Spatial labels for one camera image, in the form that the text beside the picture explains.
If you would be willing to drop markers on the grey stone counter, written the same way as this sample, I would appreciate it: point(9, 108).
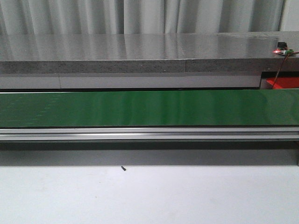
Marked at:
point(146, 53)

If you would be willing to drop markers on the green conveyor belt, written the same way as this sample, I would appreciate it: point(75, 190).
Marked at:
point(150, 108)

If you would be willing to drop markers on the red plastic tray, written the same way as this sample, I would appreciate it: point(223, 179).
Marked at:
point(281, 83)

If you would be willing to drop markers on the small green circuit board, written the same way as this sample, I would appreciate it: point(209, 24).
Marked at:
point(283, 52)

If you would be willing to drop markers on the small black sensor cube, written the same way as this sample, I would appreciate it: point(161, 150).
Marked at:
point(282, 46)

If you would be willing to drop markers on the grey curtain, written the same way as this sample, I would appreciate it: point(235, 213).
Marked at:
point(138, 16)

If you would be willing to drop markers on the aluminium conveyor frame rail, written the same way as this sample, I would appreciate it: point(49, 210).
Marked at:
point(150, 146)

